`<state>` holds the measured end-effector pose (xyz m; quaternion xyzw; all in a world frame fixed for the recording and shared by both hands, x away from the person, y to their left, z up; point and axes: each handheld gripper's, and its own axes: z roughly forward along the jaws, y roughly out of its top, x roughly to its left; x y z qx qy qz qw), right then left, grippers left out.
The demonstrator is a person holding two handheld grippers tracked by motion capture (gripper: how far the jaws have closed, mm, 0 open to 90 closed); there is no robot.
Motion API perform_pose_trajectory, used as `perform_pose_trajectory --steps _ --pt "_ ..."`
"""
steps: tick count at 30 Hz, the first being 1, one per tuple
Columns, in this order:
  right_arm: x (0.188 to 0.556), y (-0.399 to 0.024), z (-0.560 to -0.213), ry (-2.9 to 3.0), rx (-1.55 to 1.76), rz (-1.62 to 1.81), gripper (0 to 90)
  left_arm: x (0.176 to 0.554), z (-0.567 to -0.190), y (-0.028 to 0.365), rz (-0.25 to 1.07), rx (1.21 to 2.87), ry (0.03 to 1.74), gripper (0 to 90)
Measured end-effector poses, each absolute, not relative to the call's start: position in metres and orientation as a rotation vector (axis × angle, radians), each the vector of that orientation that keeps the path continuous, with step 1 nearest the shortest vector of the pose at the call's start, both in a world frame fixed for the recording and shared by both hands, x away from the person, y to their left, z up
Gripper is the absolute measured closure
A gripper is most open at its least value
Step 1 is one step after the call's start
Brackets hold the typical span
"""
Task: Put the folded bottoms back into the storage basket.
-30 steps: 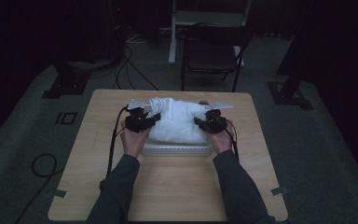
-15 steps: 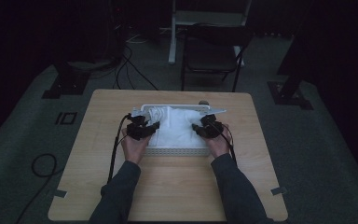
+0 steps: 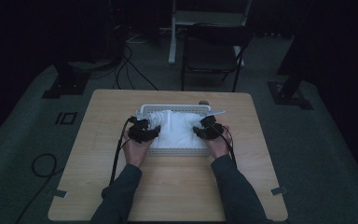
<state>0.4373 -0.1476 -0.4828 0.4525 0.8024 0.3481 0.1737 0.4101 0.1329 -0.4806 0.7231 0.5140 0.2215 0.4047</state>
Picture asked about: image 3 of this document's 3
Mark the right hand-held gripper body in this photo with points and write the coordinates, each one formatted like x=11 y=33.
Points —
x=213 y=128

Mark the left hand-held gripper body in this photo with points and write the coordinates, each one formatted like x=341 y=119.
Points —
x=141 y=130

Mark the white cloth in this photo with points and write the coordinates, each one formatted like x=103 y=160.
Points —
x=175 y=130

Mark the white perforated plastic basket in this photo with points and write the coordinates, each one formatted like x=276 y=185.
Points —
x=177 y=108

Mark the person's right hand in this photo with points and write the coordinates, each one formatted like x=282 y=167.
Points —
x=219 y=146

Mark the person's left hand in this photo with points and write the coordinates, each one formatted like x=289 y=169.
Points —
x=136 y=154

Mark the black folding chair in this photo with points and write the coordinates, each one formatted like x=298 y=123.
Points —
x=211 y=56

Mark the black stand base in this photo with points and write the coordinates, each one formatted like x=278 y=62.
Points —
x=66 y=84
x=289 y=93

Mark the grey tape strip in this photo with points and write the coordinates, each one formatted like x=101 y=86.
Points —
x=61 y=193
x=279 y=190

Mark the dark equipment rack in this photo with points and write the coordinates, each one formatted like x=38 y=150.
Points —
x=108 y=31

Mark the white metal desk frame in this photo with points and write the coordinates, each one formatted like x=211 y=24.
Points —
x=173 y=37

